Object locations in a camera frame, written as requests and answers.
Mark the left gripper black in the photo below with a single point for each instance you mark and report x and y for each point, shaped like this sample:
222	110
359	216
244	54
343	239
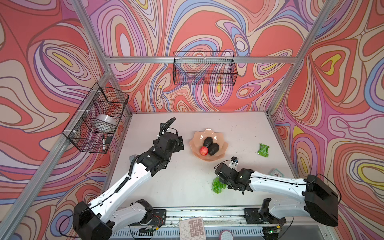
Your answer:
177	148

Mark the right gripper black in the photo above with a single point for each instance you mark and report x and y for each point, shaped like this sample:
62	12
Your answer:
223	181

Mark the green grape bunch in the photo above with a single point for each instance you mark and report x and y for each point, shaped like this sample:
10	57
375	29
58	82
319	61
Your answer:
218	186

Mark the dark avocado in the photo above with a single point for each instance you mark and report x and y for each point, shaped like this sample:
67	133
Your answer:
213	149
208	142

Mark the red peach fruit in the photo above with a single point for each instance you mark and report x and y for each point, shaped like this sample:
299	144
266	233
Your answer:
204	151

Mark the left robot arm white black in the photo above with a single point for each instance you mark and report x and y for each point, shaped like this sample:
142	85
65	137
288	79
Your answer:
100	218

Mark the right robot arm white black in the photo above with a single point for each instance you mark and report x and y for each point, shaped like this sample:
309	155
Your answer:
309	197

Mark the pink faceted fruit bowl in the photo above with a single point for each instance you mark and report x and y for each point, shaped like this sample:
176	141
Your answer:
197	142

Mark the grey blue phone case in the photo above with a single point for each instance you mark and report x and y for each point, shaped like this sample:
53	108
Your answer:
131	158

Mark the small teal alarm clock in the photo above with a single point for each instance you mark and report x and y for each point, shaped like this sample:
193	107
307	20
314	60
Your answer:
275	172

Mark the green snack packet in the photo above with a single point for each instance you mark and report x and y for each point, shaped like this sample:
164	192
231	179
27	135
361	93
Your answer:
263	150

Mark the pink round button device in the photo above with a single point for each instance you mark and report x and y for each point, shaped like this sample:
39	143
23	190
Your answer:
226	235

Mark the silver tape roll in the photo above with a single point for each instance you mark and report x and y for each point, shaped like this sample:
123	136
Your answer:
107	119

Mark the pink white calculator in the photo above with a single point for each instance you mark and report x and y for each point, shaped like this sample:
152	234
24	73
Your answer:
192	229

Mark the green circuit board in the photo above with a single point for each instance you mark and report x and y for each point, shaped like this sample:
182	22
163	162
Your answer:
147	232

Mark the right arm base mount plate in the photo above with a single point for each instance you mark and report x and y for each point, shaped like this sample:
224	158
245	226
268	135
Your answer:
257	216

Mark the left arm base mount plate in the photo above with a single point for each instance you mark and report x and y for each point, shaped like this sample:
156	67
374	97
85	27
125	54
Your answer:
158	218

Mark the black wire basket left wall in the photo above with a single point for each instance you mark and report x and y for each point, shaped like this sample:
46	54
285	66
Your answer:
85	132

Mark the black wire basket wall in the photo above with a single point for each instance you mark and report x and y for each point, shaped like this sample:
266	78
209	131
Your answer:
204	68
85	132

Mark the black wire basket back wall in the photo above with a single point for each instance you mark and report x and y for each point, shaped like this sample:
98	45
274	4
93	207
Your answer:
204	68

